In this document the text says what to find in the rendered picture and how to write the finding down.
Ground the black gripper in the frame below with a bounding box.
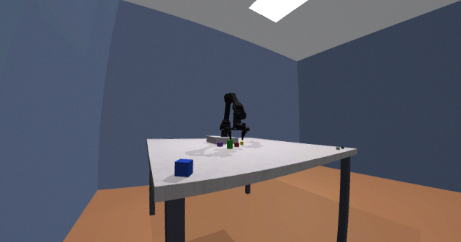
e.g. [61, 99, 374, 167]
[224, 120, 249, 140]

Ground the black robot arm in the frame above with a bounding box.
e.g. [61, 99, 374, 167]
[220, 93, 246, 137]

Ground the blue cube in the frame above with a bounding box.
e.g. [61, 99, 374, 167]
[174, 159, 193, 177]

